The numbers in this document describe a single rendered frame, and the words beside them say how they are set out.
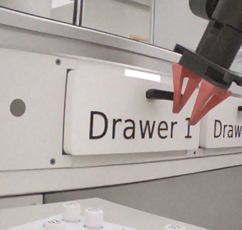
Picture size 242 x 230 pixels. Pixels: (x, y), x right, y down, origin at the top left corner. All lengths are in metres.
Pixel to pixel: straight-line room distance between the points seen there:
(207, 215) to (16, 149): 0.50
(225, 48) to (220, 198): 0.44
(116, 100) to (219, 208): 0.44
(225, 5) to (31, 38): 0.26
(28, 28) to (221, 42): 0.25
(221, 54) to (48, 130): 0.25
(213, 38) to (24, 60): 0.25
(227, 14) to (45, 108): 0.27
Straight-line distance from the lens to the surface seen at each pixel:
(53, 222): 0.20
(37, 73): 0.43
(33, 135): 0.43
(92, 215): 0.22
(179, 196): 0.68
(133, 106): 0.51
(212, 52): 0.48
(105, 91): 0.47
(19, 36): 0.42
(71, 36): 0.46
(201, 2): 0.54
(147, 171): 0.58
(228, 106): 0.75
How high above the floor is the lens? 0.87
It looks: 3 degrees down
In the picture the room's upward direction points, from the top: 3 degrees clockwise
